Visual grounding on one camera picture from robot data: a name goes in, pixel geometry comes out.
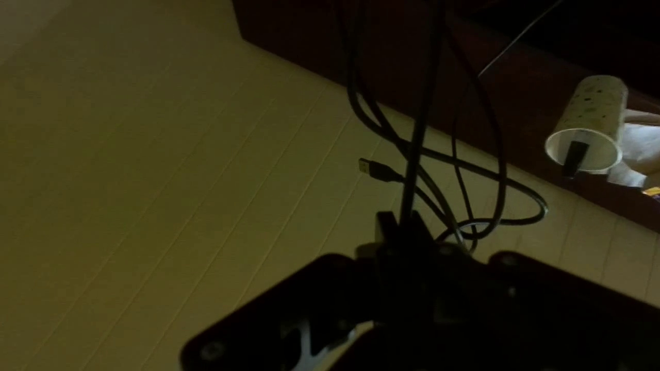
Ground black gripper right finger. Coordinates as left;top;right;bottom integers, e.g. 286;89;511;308
399;208;437;254

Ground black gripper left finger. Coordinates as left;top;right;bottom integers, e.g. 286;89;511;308
374;211;401;254

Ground black cable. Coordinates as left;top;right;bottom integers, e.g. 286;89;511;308
338;0;552;254

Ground dark wooden cabinet desk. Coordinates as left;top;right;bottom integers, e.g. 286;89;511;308
228;0;660;235

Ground white dotted paper cup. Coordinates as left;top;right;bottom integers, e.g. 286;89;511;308
543;73;631;177

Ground loose white papers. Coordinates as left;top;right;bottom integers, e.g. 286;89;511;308
607;105;660;191

